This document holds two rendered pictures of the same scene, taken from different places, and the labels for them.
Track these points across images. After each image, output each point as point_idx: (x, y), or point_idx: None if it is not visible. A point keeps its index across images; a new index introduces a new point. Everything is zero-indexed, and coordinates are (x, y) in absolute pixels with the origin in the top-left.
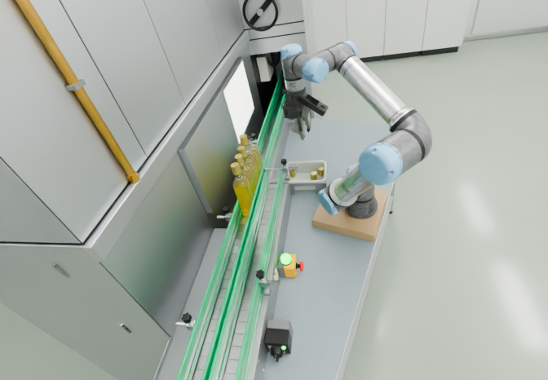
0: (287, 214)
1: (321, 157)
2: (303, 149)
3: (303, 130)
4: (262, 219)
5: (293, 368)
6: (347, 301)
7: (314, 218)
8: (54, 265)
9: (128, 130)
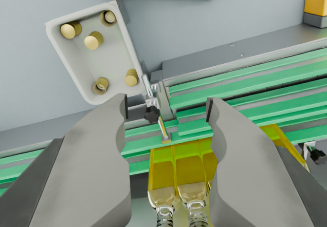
0: (212, 52)
1: (22, 46)
2: (20, 90)
3: (249, 139)
4: (269, 86)
5: None
6: None
7: None
8: None
9: None
